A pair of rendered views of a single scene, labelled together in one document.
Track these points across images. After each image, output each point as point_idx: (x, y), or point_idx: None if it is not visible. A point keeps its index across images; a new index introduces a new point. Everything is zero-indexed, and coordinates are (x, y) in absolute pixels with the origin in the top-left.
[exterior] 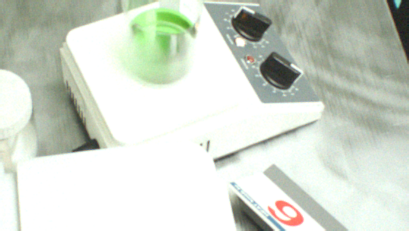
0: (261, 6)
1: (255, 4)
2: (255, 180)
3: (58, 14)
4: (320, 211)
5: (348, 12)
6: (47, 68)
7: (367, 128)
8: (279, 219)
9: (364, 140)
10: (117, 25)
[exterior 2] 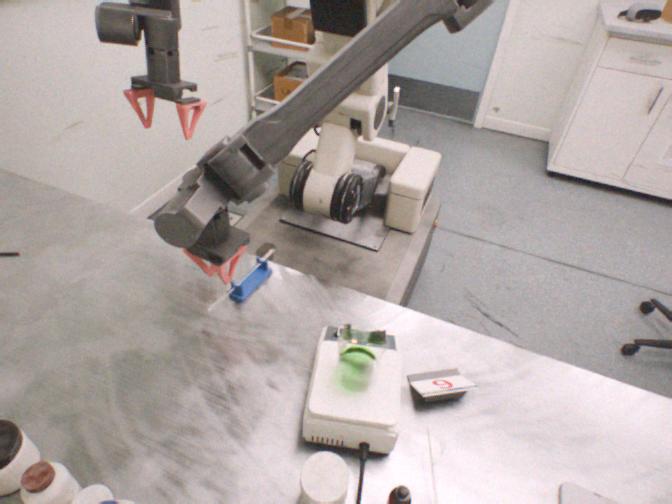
0: (317, 328)
1: (326, 326)
2: (417, 385)
3: (253, 418)
4: (440, 372)
5: (344, 301)
6: (283, 445)
7: (406, 331)
8: (449, 387)
9: (412, 336)
10: (321, 382)
